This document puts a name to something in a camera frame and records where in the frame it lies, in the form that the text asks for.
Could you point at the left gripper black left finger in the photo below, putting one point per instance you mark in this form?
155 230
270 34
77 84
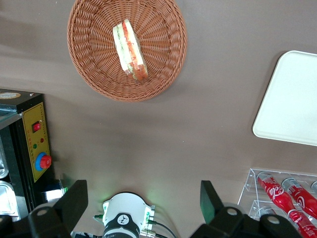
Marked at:
64 210

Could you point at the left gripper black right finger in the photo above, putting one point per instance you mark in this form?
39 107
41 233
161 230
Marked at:
223 220

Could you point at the triangle sandwich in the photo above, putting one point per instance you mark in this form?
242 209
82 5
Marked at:
130 49

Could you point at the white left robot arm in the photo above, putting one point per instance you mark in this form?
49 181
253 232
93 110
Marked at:
126 205

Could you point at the cream plastic serving tray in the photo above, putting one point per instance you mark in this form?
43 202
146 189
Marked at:
292 99

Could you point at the round brown wicker basket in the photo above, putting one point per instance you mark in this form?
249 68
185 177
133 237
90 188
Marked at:
161 62

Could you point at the clear acrylic bottle rack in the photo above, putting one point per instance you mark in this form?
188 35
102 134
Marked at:
250 188

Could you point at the red cola aluminium bottle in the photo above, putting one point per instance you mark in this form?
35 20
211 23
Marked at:
301 198
275 193

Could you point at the steel food pan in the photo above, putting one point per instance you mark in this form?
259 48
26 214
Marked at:
6 198
2 161

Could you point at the black food warmer cabinet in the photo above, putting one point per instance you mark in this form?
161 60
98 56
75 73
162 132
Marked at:
37 138

